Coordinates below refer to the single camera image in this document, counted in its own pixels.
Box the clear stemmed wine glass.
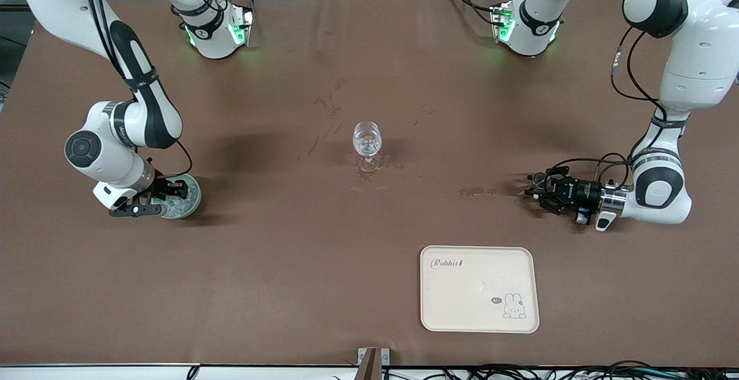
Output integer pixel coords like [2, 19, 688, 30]
[352, 121, 384, 173]

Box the green ceramic bowl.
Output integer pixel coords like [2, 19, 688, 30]
[152, 173, 202, 221]

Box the cream rabbit print tray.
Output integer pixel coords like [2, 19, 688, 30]
[420, 245, 540, 334]

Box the brown table cover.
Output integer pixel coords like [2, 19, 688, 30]
[0, 0, 739, 368]

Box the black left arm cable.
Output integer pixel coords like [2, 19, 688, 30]
[546, 25, 665, 181]

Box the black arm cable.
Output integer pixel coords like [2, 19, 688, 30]
[546, 25, 665, 181]
[81, 0, 194, 180]

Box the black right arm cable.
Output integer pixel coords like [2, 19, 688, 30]
[81, 0, 194, 180]

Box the black cable bundle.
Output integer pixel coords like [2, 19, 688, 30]
[332, 360, 739, 380]

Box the black left base cable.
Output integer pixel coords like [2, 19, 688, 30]
[443, 0, 498, 27]

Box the grey metal edge bracket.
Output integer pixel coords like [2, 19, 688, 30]
[357, 348, 390, 367]

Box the brown camera pole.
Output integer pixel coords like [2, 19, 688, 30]
[359, 349, 382, 380]

